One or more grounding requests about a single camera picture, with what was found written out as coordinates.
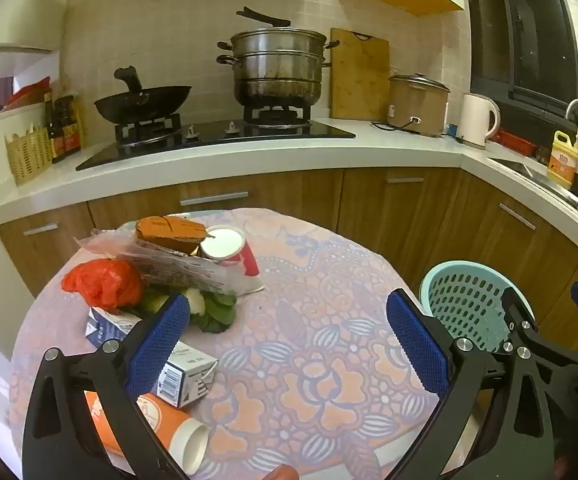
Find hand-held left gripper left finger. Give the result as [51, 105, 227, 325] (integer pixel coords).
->
[21, 294, 192, 480]

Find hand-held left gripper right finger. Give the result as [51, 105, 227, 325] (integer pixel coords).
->
[385, 289, 556, 480]

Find white milk carton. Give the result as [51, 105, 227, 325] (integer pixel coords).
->
[86, 307, 218, 408]

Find teal plastic basket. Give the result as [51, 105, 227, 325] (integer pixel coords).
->
[419, 260, 537, 356]

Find orange paper cup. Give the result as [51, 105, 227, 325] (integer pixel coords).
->
[85, 390, 210, 476]

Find brown snack packet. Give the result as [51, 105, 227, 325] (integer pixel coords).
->
[135, 216, 208, 257]

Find red and white paper cup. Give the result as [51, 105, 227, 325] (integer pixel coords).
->
[199, 225, 260, 278]

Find green vegetable scraps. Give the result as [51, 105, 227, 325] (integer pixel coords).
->
[141, 287, 238, 333]

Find clear printed plastic bag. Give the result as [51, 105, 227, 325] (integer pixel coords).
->
[75, 227, 267, 295]

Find red plastic bag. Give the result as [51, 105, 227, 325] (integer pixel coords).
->
[61, 258, 144, 311]

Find floral tablecloth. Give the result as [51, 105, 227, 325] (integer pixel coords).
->
[9, 207, 450, 480]

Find yellow detergent bottle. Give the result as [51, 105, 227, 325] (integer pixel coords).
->
[547, 130, 578, 190]

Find wooden kitchen cabinet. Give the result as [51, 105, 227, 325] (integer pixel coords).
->
[0, 167, 578, 341]

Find steel sink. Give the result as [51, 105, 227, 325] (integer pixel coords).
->
[489, 157, 578, 221]

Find red box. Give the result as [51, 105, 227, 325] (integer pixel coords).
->
[489, 129, 552, 160]

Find white electric kettle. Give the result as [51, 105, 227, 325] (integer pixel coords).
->
[461, 93, 500, 149]

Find dark sauce bottle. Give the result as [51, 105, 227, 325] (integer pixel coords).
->
[58, 95, 84, 153]
[44, 92, 67, 163]

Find yellow plastic basket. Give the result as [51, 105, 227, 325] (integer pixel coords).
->
[4, 127, 53, 186]

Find black gas stove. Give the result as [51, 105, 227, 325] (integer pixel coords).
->
[75, 107, 357, 172]

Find beige rice cooker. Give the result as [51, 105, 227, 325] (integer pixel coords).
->
[388, 73, 450, 137]

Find black wok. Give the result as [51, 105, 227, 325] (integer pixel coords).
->
[94, 66, 193, 126]

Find wooden cutting board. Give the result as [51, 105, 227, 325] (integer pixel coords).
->
[330, 27, 390, 122]

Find dark window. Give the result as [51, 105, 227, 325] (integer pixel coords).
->
[461, 0, 578, 126]

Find red packet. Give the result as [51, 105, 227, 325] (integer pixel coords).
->
[1, 77, 52, 111]

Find steel steamer pot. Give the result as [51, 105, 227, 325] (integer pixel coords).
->
[217, 6, 338, 108]

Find black power cable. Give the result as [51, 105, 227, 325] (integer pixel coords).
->
[371, 119, 422, 134]

